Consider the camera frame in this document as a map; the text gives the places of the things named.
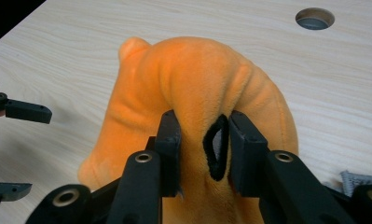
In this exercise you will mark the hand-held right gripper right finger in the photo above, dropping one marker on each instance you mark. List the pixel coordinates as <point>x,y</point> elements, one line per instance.
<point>247,161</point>

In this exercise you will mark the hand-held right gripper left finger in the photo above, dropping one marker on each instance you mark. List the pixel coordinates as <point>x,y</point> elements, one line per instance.
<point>170,155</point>

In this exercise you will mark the orange plush toy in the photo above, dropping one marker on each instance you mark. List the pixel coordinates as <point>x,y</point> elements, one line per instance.
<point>193,77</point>

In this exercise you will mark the grey cloth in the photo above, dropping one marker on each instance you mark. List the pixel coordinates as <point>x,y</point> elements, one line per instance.
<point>357,180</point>

